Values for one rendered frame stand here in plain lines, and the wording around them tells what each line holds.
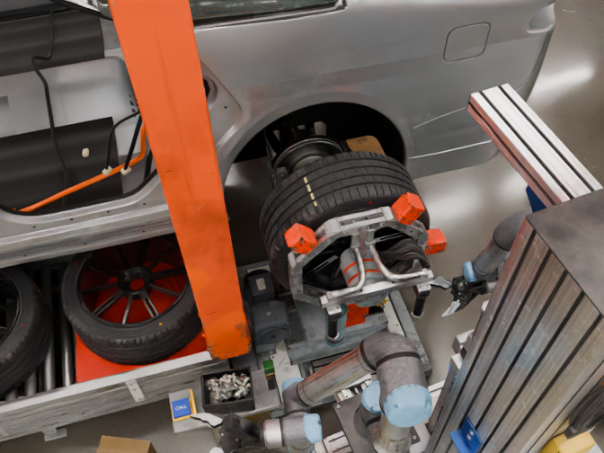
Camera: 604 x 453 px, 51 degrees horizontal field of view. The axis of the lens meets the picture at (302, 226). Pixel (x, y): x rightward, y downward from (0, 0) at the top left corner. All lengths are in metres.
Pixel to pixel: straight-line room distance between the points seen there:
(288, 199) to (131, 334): 0.93
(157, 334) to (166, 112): 1.41
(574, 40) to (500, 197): 1.70
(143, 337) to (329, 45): 1.43
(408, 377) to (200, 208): 0.75
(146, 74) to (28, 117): 1.83
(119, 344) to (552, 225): 2.05
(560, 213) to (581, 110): 3.48
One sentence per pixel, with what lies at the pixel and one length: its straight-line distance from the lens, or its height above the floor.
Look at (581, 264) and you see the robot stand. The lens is 1.15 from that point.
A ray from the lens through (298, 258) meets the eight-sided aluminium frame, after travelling 2.33.
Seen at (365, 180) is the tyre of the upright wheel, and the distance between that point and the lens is 2.32.
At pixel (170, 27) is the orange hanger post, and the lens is 1.44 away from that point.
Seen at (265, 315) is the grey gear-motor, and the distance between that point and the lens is 2.88.
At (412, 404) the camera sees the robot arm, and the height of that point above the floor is 1.46.
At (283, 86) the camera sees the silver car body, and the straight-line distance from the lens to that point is 2.30.
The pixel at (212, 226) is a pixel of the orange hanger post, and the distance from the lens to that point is 1.93.
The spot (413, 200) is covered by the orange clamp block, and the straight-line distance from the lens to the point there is 2.31.
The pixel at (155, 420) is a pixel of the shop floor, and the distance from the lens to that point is 3.19.
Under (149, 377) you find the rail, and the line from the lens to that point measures 2.86.
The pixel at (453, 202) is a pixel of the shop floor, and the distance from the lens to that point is 3.86.
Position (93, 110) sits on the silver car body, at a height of 0.85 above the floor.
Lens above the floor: 2.91
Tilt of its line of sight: 53 degrees down
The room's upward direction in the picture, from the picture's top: 1 degrees counter-clockwise
